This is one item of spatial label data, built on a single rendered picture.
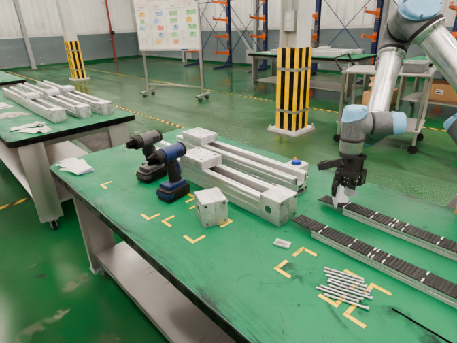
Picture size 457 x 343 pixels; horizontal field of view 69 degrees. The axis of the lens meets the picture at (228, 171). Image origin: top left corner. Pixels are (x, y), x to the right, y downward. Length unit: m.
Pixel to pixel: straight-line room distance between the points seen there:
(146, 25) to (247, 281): 6.73
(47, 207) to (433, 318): 2.50
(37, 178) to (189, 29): 4.73
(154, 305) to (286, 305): 0.94
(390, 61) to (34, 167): 2.29
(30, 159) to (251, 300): 2.09
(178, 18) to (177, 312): 5.90
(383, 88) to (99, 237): 1.64
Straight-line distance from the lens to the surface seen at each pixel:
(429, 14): 1.30
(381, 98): 1.31
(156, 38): 7.23
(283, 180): 1.34
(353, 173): 1.18
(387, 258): 1.04
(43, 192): 2.77
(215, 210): 1.14
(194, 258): 1.03
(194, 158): 1.40
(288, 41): 4.64
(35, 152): 2.67
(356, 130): 1.12
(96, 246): 2.10
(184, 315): 1.65
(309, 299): 0.92
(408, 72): 4.07
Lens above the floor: 1.42
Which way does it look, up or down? 24 degrees down
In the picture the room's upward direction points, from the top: 2 degrees counter-clockwise
